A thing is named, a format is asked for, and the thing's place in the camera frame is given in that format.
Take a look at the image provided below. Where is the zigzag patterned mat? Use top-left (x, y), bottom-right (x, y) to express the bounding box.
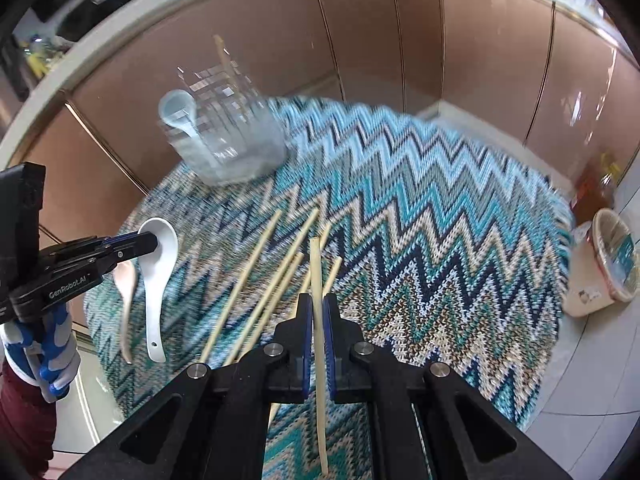
top-left (82, 95), bottom-right (575, 480)

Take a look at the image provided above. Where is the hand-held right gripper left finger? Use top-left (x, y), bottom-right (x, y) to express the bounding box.
top-left (60, 292), bottom-right (315, 480)

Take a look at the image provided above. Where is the cream wastebasket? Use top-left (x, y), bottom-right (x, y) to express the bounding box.
top-left (562, 208), bottom-right (640, 319)

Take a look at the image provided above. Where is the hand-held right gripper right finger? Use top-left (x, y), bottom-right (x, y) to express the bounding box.
top-left (322, 292), bottom-right (576, 480)

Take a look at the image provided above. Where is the cream ceramic spoon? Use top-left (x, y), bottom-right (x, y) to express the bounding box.
top-left (112, 259), bottom-right (137, 365)

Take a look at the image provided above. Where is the cooking oil bottle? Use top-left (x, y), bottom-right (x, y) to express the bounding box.
top-left (571, 152), bottom-right (624, 226)

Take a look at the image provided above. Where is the wooden chopstick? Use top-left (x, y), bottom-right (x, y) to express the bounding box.
top-left (300, 223), bottom-right (332, 293)
top-left (267, 257), bottom-right (343, 428)
top-left (234, 253), bottom-right (305, 362)
top-left (222, 208), bottom-right (321, 367)
top-left (214, 35), bottom-right (248, 117)
top-left (308, 237), bottom-right (331, 476)
top-left (200, 210), bottom-right (283, 364)

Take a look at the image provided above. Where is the person's left hand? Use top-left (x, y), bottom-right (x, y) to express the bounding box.
top-left (0, 305), bottom-right (81, 403)

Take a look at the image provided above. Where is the wire utensil holder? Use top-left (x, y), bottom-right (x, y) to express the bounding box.
top-left (158, 49), bottom-right (289, 187)

